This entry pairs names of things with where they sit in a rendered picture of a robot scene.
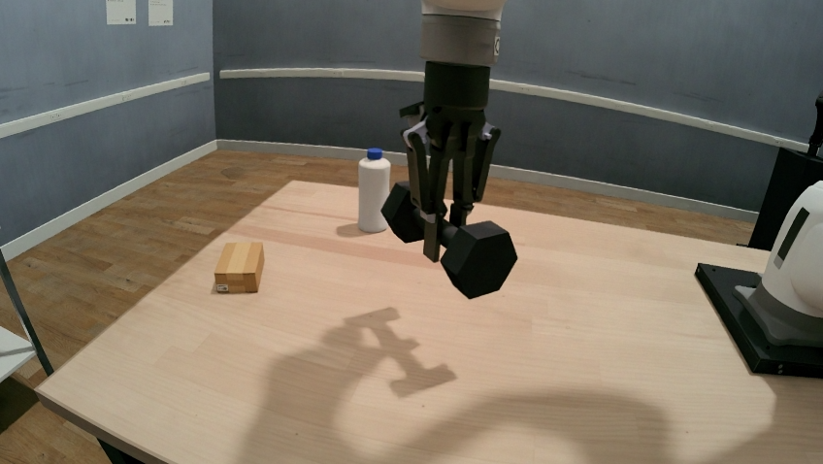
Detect white bottle with blue cap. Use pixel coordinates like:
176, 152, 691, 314
358, 149, 390, 233

